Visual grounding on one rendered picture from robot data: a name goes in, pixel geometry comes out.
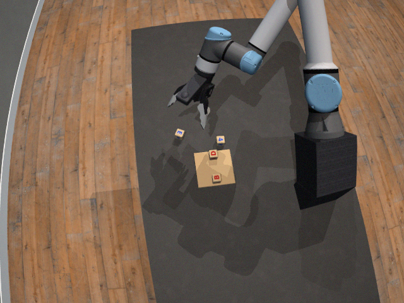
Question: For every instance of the wooden letter block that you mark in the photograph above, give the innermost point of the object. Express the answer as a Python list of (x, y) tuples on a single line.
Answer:
[(216, 178), (213, 154), (220, 140), (179, 134)]

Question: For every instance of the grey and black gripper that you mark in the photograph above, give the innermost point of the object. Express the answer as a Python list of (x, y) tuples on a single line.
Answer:
[(202, 96)]

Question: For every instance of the tan mat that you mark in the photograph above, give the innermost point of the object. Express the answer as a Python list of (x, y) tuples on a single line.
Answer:
[(206, 167)]

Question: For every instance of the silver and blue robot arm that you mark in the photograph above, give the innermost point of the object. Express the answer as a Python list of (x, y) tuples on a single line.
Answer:
[(321, 77)]

